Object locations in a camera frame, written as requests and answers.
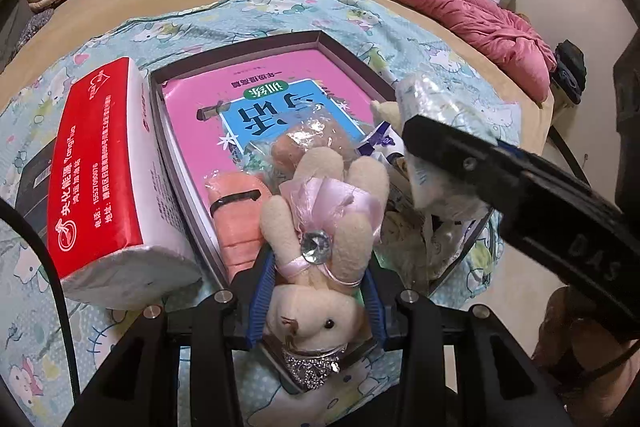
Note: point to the dark clothes bundle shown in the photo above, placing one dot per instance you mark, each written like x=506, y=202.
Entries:
x=570, y=72

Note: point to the cartoon cat printed blanket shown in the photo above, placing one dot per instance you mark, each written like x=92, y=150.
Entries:
x=200, y=32

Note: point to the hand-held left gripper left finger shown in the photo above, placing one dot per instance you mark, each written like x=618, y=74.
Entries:
x=260, y=302

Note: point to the beige teddy bear plush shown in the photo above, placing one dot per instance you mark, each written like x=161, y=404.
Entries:
x=387, y=112

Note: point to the white floral scrunchie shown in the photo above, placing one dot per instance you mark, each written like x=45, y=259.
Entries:
x=405, y=237

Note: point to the dark shallow box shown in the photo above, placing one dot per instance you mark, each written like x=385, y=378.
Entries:
x=240, y=47

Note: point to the purple white pouch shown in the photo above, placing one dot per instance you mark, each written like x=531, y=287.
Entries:
x=382, y=139

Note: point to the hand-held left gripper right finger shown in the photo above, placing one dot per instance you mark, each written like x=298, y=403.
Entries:
x=374, y=307

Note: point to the red tissue pack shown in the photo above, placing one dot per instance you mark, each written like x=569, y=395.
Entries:
x=100, y=167

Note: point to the brown plush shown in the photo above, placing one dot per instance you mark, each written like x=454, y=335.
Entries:
x=300, y=147

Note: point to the dark blue box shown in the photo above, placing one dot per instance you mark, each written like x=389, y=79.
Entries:
x=32, y=187

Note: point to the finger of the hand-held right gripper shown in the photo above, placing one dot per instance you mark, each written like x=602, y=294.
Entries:
x=450, y=147

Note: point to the beige rabbit plush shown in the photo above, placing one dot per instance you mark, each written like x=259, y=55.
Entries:
x=310, y=312

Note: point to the person's right hand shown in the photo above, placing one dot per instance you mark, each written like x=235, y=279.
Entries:
x=565, y=332

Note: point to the mint tissue pack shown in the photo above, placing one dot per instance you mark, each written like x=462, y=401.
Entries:
x=435, y=102

